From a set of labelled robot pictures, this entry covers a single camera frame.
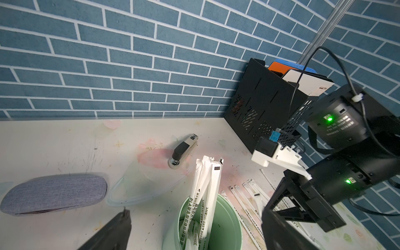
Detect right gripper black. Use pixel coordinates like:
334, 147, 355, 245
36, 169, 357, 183
271, 170, 346, 232

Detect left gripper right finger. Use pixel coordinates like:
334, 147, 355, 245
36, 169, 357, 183
261, 208, 318, 250

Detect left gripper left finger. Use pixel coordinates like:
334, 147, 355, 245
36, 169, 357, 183
79, 209, 132, 250

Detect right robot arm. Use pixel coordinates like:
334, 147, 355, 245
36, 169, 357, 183
266, 86, 400, 232

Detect wrapped straws in cup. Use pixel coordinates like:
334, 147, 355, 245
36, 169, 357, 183
179, 155, 224, 250

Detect green cylindrical cup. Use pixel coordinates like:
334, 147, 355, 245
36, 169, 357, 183
162, 195, 242, 250

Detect purple fabric glasses case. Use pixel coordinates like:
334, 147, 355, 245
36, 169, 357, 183
1, 174, 108, 216

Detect black mesh file holder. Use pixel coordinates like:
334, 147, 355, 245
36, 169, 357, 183
224, 58, 318, 152

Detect blue folder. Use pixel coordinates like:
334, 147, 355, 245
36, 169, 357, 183
275, 58, 317, 74

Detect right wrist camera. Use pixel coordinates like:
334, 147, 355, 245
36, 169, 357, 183
251, 131, 312, 180

